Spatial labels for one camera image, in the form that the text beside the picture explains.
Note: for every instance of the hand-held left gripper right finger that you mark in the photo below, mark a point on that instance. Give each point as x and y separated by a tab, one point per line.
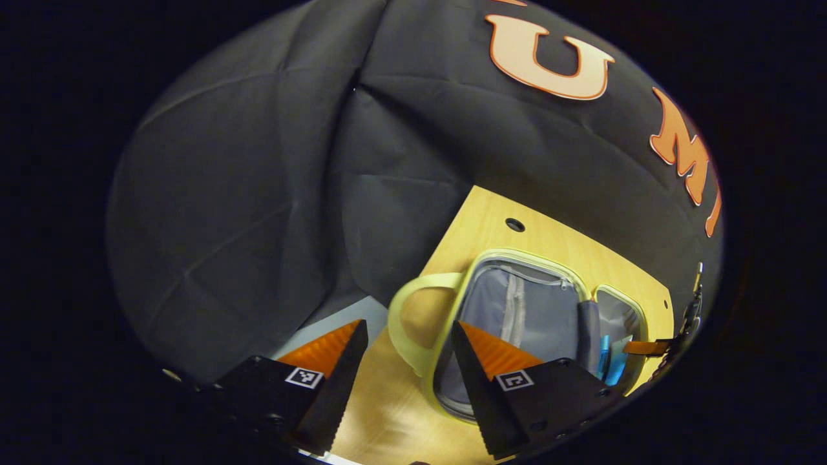
475	394

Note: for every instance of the pale yellow small suitcase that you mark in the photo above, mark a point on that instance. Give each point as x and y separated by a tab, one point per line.
543	310

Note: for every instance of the blue glass bottle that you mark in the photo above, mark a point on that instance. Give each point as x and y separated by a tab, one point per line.
614	368

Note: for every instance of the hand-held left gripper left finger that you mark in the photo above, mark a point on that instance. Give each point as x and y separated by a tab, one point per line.
339	394

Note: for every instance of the black backdrop cloth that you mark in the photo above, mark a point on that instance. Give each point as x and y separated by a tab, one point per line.
258	194

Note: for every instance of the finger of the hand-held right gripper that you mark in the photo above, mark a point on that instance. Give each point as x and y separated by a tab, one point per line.
649	347

